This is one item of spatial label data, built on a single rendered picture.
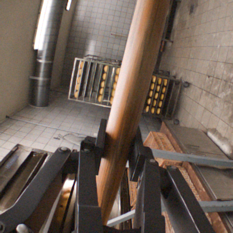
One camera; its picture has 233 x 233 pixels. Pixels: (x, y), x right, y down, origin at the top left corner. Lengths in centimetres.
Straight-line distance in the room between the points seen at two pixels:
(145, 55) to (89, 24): 513
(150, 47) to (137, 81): 3
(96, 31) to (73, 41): 68
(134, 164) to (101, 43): 506
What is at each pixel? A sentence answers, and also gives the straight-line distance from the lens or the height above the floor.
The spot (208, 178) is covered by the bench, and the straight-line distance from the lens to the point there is 127.
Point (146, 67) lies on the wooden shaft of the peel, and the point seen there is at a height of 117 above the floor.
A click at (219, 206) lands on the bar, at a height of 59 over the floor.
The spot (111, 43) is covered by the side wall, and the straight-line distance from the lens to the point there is 518.
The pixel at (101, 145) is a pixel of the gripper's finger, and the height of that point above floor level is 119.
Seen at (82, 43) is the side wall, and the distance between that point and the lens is 527.
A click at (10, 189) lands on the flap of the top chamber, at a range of 167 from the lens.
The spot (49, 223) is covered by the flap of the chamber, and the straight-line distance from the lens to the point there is 122.
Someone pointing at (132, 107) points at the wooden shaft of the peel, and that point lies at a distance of 17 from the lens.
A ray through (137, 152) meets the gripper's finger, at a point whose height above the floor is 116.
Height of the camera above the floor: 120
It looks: 4 degrees down
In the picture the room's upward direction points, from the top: 79 degrees counter-clockwise
